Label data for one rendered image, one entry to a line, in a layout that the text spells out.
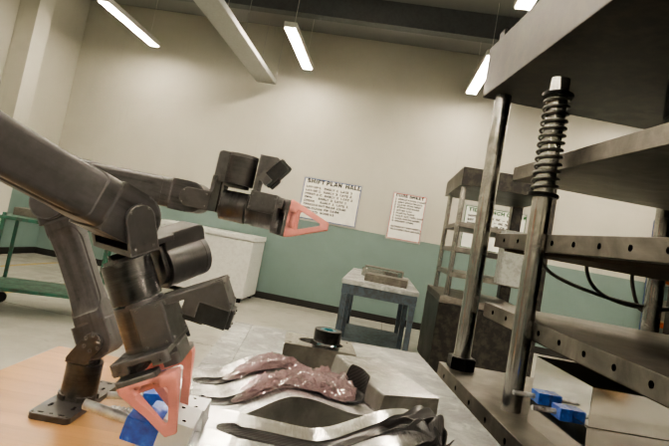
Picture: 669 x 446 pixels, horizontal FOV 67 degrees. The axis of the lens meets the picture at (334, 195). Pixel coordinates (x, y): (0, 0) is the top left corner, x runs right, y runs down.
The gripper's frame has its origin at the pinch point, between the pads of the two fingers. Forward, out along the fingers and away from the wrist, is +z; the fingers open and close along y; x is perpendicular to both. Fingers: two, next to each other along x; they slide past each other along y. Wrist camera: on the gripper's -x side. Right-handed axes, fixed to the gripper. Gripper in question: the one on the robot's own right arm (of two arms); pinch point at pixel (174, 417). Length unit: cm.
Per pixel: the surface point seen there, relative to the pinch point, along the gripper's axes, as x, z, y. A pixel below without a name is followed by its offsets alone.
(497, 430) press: -52, 52, 67
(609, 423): -70, 45, 45
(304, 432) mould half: -11.8, 13.3, 15.2
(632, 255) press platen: -84, 11, 42
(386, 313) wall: -85, 188, 700
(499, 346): -154, 171, 410
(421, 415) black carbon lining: -29.2, 15.1, 12.7
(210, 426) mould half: -0.5, 6.2, 10.3
